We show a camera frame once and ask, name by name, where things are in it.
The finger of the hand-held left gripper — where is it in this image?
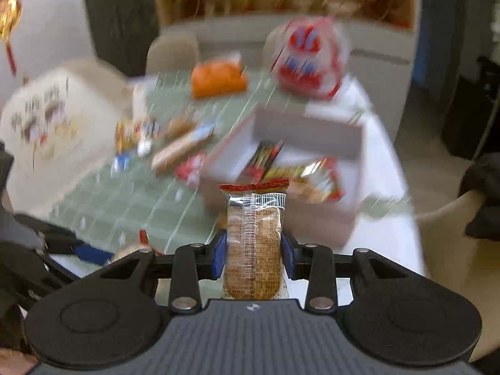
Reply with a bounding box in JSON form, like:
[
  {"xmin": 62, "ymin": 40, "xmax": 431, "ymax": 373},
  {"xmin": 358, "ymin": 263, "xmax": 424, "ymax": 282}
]
[
  {"xmin": 0, "ymin": 242, "xmax": 81, "ymax": 301},
  {"xmin": 13, "ymin": 214, "xmax": 115, "ymax": 266}
]

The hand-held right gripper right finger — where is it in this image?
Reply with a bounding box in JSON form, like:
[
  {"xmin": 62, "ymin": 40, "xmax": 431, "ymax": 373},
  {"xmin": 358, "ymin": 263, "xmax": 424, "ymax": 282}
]
[{"xmin": 279, "ymin": 230, "xmax": 403, "ymax": 315}]

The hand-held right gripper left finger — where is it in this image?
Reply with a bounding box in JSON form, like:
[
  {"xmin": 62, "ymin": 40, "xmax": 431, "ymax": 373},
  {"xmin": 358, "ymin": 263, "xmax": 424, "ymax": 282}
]
[{"xmin": 102, "ymin": 230, "xmax": 229, "ymax": 315}]

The red-ended biscuit packet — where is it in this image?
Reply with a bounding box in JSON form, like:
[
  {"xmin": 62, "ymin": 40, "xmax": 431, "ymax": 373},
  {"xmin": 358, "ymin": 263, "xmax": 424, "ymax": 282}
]
[
  {"xmin": 112, "ymin": 228, "xmax": 158, "ymax": 262},
  {"xmin": 174, "ymin": 153, "xmax": 208, "ymax": 188},
  {"xmin": 219, "ymin": 178, "xmax": 290, "ymax": 301}
]

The pink cardboard box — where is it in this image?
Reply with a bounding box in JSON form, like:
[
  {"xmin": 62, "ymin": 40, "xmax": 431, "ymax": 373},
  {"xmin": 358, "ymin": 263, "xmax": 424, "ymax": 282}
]
[{"xmin": 199, "ymin": 103, "xmax": 367, "ymax": 249}]

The red foil snack packet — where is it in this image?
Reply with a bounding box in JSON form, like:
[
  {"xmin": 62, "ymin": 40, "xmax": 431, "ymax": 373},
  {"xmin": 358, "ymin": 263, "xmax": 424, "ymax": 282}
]
[{"xmin": 269, "ymin": 158, "xmax": 345, "ymax": 204}]

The blue label lollipop packet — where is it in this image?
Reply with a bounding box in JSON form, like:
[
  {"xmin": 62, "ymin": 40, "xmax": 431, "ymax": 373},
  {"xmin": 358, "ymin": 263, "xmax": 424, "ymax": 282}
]
[{"xmin": 110, "ymin": 146, "xmax": 154, "ymax": 173}]

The black gold-script snack packet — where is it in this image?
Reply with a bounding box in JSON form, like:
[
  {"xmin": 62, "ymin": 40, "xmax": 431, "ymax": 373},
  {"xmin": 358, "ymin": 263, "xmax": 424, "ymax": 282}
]
[{"xmin": 250, "ymin": 141, "xmax": 285, "ymax": 176}]

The long twisted bread packet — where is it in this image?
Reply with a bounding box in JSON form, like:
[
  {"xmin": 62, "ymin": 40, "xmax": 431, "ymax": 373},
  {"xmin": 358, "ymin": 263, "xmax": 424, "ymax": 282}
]
[{"xmin": 150, "ymin": 123, "xmax": 216, "ymax": 177}]

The yellow lion snack packet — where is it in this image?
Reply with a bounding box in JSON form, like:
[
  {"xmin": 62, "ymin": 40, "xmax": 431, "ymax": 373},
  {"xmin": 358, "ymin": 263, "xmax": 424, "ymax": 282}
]
[{"xmin": 115, "ymin": 119, "xmax": 148, "ymax": 153}]

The person's left forearm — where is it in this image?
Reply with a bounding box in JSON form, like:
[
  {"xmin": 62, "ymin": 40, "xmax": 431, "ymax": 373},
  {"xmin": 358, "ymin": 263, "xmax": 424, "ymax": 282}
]
[{"xmin": 0, "ymin": 349, "xmax": 38, "ymax": 375}]

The large cream cartoon snack bag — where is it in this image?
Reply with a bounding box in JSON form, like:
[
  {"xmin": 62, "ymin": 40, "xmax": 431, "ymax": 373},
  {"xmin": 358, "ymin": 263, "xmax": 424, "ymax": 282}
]
[{"xmin": 0, "ymin": 66, "xmax": 130, "ymax": 173}]

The beige chair with jacket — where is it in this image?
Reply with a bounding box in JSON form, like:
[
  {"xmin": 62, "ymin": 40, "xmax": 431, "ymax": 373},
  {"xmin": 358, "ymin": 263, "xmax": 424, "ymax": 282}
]
[{"xmin": 414, "ymin": 191, "xmax": 500, "ymax": 365}]

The orange tissue box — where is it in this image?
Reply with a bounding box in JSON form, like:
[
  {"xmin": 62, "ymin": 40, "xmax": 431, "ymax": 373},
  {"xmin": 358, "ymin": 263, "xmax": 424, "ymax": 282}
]
[{"xmin": 190, "ymin": 52, "xmax": 250, "ymax": 100}]

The rabbit face plastic bag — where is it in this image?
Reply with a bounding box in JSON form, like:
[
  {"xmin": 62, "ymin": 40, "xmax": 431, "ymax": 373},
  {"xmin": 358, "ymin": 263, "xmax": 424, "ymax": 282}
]
[{"xmin": 269, "ymin": 16, "xmax": 351, "ymax": 101}]

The black padded jacket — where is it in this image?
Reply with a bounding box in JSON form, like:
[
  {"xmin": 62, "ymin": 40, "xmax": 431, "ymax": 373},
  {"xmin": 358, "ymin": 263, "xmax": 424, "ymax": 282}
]
[{"xmin": 459, "ymin": 152, "xmax": 500, "ymax": 240}]

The beige dining chair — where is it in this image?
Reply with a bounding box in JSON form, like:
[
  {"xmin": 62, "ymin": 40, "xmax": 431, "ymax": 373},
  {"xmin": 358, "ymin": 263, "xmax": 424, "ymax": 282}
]
[{"xmin": 146, "ymin": 32, "xmax": 201, "ymax": 76}]

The dark glass cabinet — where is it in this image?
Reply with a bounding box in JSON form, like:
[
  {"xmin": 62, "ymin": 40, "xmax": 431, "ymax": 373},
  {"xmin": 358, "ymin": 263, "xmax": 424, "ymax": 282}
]
[{"xmin": 80, "ymin": 0, "xmax": 162, "ymax": 79}]

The black low cabinet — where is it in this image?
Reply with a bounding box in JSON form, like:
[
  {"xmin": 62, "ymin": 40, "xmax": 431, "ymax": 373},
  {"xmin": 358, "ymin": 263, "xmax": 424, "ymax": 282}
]
[{"xmin": 441, "ymin": 57, "xmax": 500, "ymax": 162}]

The white wooden display cabinet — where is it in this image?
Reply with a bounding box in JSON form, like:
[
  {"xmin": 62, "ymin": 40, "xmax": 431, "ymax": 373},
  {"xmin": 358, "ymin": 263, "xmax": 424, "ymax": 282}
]
[{"xmin": 150, "ymin": 0, "xmax": 425, "ymax": 72}]

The gold red hanging ornament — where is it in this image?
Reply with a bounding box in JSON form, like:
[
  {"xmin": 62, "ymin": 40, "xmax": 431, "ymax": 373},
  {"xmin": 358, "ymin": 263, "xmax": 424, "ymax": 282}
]
[{"xmin": 0, "ymin": 0, "xmax": 25, "ymax": 76}]

